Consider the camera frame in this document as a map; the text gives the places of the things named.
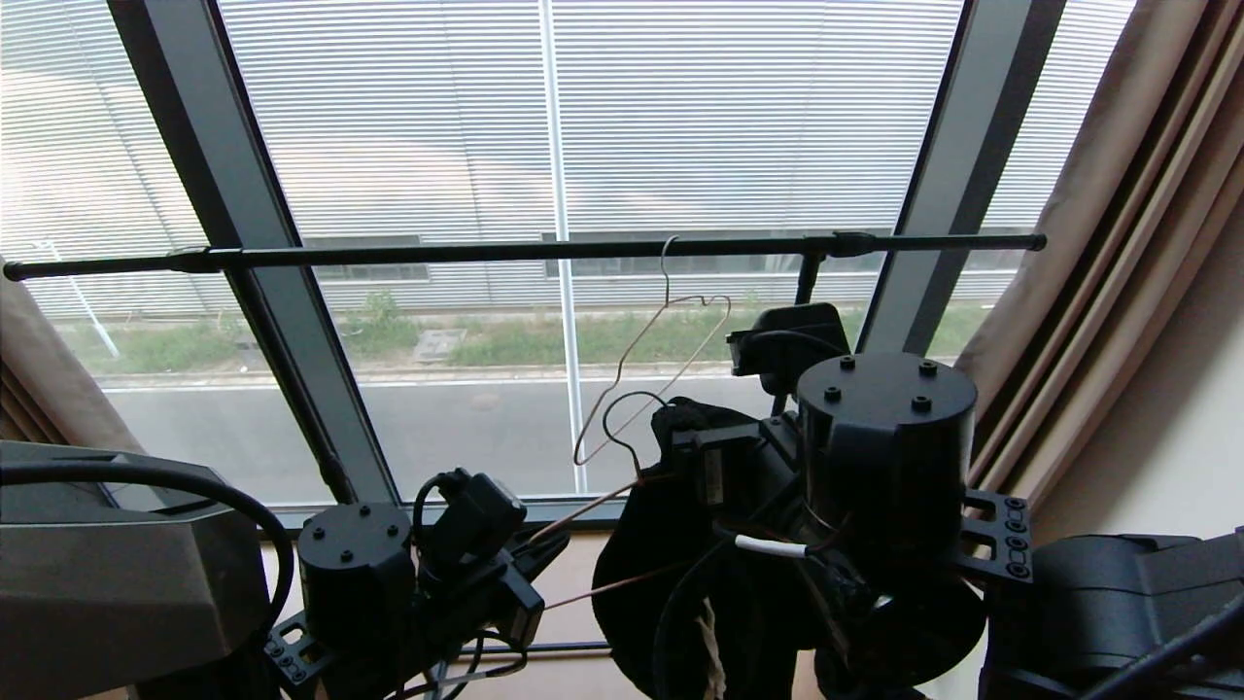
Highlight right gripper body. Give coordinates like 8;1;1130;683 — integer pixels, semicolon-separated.
669;416;806;532

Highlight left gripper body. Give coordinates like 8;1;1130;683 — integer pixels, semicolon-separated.
410;547;547;664

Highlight black drawstring shorts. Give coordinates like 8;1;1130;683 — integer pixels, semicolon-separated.
591;397;987;700

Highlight pink clothes hanger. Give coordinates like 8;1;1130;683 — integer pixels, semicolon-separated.
525;391;703;612
571;236;733;468

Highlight black clothes rack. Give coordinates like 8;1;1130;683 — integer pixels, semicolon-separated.
3;230;1048;654

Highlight brown curtain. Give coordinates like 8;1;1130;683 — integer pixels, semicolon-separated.
957;0;1244;508
0;258;147;454

